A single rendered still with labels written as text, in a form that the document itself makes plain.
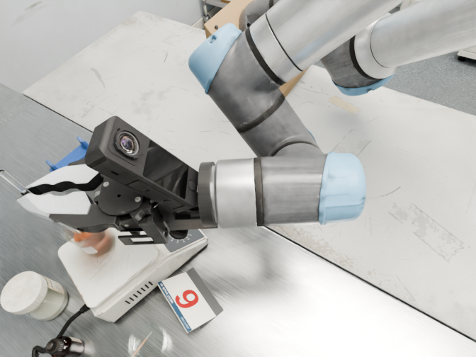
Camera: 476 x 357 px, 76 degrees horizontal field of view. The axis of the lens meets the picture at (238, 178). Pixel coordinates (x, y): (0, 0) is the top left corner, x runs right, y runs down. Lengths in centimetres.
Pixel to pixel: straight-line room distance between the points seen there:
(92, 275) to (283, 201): 32
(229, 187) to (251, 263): 27
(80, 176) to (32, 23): 163
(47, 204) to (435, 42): 53
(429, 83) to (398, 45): 193
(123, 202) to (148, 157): 6
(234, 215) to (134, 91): 63
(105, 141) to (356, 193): 23
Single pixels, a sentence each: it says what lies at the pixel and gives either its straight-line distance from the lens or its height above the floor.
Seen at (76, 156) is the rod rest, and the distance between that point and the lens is 77.
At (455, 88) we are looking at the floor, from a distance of 255.
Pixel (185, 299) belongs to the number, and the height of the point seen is 92.
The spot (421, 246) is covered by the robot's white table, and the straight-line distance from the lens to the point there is 63.
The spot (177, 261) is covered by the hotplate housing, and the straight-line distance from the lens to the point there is 53.
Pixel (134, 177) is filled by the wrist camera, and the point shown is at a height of 121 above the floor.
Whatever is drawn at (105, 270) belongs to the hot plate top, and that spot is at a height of 99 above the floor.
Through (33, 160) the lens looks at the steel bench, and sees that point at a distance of 83.
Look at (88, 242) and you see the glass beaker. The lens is 47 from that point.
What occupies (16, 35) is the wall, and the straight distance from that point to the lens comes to 193.
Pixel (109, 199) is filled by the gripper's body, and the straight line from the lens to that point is 33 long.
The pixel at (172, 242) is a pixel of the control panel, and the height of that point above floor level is 96.
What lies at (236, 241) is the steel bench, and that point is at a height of 90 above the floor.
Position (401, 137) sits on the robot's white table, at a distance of 76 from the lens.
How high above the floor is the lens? 142
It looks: 56 degrees down
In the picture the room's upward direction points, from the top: 6 degrees counter-clockwise
